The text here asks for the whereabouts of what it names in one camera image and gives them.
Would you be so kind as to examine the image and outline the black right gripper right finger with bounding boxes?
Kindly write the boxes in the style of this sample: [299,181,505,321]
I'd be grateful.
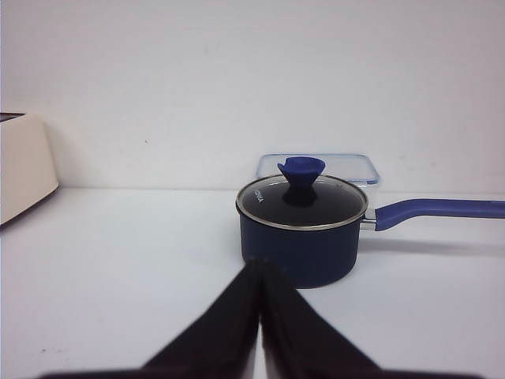
[258,261,379,378]

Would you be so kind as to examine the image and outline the glass pot lid blue knob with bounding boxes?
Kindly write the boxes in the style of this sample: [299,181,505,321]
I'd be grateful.
[236,156,368,231]

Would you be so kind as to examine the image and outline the clear plastic container blue rim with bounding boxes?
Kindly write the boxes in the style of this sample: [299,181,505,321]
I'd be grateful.
[256,153,380,186]

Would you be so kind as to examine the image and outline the cream two-slot toaster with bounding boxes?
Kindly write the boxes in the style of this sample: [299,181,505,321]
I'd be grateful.
[1,113,59,226]

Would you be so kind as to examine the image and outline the dark blue saucepan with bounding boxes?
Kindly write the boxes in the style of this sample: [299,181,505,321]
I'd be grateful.
[236,199,504,288]

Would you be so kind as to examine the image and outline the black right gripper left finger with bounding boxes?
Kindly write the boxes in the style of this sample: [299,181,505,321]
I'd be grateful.
[143,262,263,378]

